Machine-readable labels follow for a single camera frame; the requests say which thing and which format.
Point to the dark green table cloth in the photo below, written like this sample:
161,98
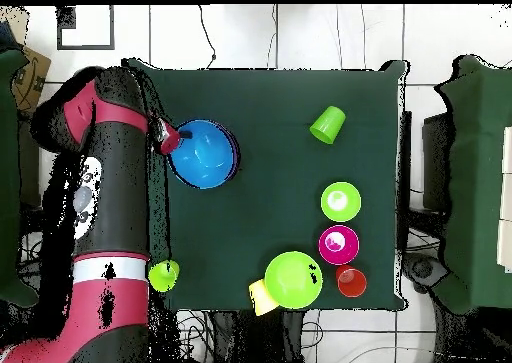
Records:
280,199

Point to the red-orange cup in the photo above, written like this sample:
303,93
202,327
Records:
352,283

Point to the cardboard box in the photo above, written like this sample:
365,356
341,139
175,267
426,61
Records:
30,79

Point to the pink bowl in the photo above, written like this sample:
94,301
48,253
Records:
344,253

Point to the green cup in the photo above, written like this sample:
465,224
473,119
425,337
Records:
328,125

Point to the white box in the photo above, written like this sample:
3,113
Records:
506,219

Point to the black stand frame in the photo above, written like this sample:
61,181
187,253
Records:
436,159

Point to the black square frame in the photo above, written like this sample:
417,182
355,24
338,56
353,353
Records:
58,39

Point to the grey caster base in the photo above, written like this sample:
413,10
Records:
424,269

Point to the small green bowl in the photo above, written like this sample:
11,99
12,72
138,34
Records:
341,209

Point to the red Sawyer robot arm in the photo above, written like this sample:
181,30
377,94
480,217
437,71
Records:
116,199

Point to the purple bowl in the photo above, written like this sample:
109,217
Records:
236,155

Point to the large green bowl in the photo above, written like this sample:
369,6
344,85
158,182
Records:
290,280

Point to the blue bowl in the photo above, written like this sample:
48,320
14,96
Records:
204,159

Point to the lime yellow cup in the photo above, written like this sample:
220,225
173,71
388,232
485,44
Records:
160,279

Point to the green cloth side table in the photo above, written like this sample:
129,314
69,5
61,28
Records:
8,179
480,179

